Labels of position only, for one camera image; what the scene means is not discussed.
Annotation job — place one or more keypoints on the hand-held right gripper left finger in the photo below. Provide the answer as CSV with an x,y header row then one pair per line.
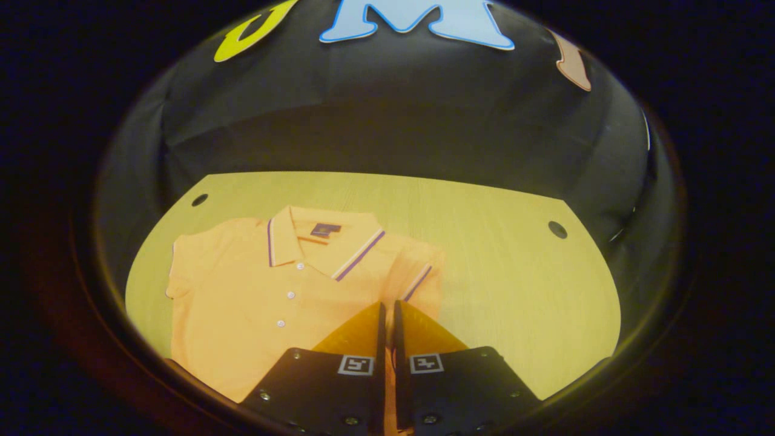
x,y
381,345

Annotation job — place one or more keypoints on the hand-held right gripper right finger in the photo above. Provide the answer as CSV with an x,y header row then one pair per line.
x,y
398,345

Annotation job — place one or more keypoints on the orange T-shirt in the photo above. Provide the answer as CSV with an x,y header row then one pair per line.
x,y
242,303

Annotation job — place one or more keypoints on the black backdrop cloth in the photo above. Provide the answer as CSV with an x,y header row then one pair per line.
x,y
393,109

